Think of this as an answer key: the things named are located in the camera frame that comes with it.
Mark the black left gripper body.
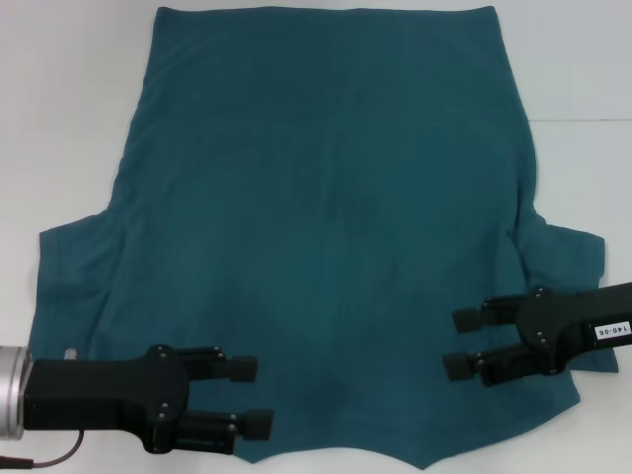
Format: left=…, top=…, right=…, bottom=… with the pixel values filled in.
left=22, top=344, right=194, bottom=454

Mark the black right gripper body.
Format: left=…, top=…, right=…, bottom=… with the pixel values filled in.
left=514, top=280, right=632, bottom=377

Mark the teal blue shirt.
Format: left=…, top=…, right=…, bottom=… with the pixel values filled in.
left=25, top=4, right=618, bottom=470

